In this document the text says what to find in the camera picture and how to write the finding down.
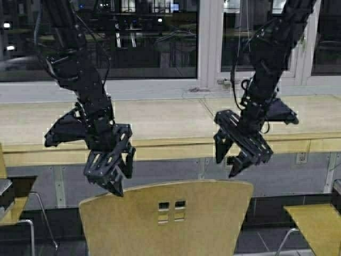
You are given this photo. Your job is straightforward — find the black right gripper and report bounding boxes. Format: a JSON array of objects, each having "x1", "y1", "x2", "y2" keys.
[{"x1": 214, "y1": 109, "x2": 273, "y2": 178}]

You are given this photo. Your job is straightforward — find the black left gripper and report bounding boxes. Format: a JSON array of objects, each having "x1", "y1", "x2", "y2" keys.
[{"x1": 84, "y1": 124, "x2": 136, "y2": 197}]

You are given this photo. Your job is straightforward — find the yellow wood chair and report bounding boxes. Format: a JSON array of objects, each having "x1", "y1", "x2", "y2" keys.
[
  {"x1": 79, "y1": 180, "x2": 254, "y2": 255},
  {"x1": 275, "y1": 203, "x2": 340, "y2": 255}
]

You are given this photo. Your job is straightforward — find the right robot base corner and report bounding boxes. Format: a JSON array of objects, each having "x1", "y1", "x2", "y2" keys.
[{"x1": 331, "y1": 179, "x2": 341, "y2": 213}]

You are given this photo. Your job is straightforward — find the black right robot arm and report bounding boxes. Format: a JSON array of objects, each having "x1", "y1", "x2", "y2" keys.
[{"x1": 214, "y1": 1, "x2": 316, "y2": 178}]

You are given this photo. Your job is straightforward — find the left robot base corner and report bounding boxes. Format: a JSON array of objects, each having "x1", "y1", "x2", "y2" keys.
[{"x1": 1, "y1": 179, "x2": 14, "y2": 216}]

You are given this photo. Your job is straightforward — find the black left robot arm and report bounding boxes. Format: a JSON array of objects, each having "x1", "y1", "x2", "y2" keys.
[{"x1": 34, "y1": 1, "x2": 136, "y2": 197}]

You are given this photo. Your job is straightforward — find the long wooden window counter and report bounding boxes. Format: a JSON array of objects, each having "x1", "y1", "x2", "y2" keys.
[{"x1": 1, "y1": 95, "x2": 340, "y2": 167}]

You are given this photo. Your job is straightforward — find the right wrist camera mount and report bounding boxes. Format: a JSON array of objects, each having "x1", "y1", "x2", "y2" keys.
[{"x1": 265, "y1": 98, "x2": 299, "y2": 125}]

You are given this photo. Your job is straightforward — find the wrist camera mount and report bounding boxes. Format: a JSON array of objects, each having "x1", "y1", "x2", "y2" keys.
[
  {"x1": 265, "y1": 98, "x2": 299, "y2": 125},
  {"x1": 44, "y1": 102, "x2": 86, "y2": 147}
]

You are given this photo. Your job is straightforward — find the wall power outlet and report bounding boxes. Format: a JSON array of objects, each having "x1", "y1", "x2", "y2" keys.
[{"x1": 295, "y1": 152, "x2": 308, "y2": 164}]

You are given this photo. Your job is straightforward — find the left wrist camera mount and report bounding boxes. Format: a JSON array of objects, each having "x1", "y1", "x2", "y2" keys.
[{"x1": 44, "y1": 102, "x2": 86, "y2": 147}]

